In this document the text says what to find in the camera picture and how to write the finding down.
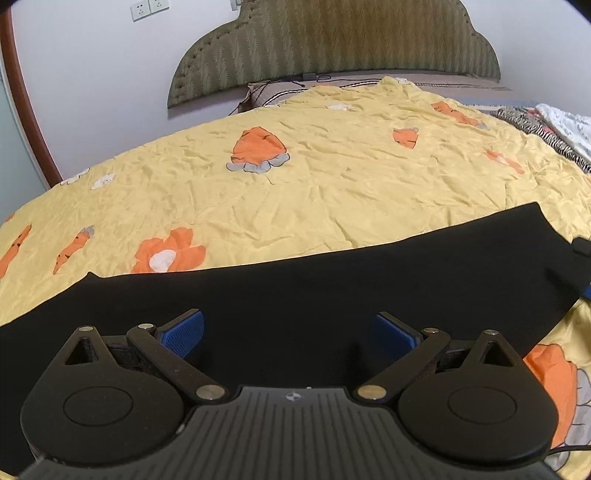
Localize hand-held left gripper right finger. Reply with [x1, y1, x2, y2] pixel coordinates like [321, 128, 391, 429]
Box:
[353, 311, 525, 404]

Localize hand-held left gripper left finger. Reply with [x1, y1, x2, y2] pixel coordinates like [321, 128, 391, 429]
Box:
[58, 308, 230, 406]

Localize black pants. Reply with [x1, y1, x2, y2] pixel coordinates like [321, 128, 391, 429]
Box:
[0, 202, 591, 476]

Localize white floral cloth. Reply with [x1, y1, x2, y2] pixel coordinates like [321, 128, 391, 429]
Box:
[536, 102, 591, 160]

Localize zebra striped cloth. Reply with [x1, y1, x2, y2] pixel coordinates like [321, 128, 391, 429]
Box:
[489, 105, 591, 174]

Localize yellow carrot print blanket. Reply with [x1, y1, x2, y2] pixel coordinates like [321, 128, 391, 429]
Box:
[0, 76, 591, 476]

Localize frosted glass wardrobe door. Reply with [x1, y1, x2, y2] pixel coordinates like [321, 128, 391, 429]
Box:
[0, 69, 51, 223]

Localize striped pillow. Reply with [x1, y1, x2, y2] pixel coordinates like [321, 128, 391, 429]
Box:
[239, 76, 384, 112]

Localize olive padded headboard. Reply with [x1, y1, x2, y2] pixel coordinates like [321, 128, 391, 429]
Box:
[166, 0, 502, 110]

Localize brown wooden door frame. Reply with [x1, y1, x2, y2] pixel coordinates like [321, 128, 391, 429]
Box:
[0, 9, 64, 190]

